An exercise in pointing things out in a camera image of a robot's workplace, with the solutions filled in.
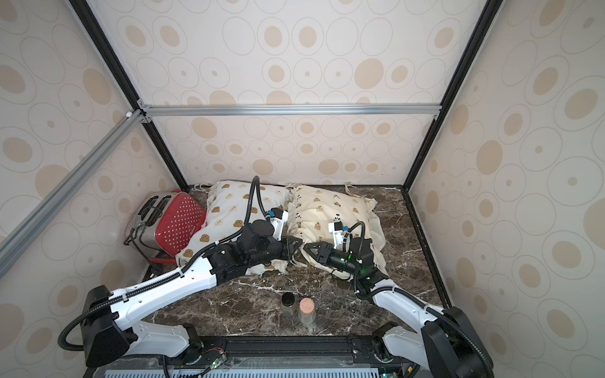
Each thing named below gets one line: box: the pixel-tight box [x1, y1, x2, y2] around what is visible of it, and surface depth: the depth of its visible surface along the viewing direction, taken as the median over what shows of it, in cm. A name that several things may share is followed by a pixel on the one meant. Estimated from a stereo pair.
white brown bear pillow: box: [176, 180, 290, 267], surface depth 97 cm
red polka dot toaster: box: [126, 190, 208, 263], surface depth 89 cm
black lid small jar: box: [282, 291, 296, 307], surface depth 76 cm
